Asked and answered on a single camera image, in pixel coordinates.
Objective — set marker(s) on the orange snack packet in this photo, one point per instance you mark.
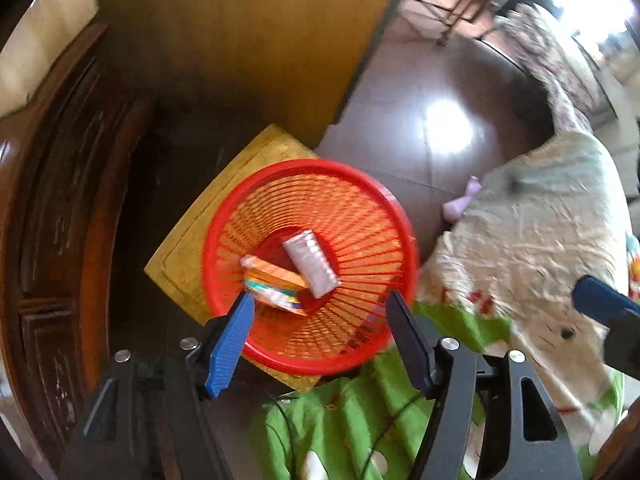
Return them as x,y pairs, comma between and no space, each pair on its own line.
275,275

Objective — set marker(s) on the red plastic mesh basket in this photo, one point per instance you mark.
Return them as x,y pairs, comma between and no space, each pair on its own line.
350,200

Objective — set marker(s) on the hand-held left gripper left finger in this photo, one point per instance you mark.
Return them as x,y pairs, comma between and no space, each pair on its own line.
231,345

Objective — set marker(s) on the white blister pack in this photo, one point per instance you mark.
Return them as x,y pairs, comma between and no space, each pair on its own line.
312,262

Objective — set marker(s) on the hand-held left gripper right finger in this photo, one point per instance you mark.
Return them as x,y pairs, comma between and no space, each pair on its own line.
409,345

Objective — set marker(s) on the wooden chair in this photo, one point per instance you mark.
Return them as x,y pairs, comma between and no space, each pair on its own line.
452,15

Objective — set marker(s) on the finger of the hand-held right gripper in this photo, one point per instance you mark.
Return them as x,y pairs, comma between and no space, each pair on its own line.
602,300

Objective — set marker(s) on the cream and green printed blanket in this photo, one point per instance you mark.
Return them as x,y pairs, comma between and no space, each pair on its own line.
540,230

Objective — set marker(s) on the floral patterned bedding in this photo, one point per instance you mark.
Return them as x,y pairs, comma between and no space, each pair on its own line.
550,60

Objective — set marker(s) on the light wooden door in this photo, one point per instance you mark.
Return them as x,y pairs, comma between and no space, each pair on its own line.
240,35

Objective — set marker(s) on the dark carved wooden cabinet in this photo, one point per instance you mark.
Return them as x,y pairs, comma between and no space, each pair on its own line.
60,210

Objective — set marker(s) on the purple slipper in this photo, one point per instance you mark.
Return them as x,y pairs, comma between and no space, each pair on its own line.
462,202

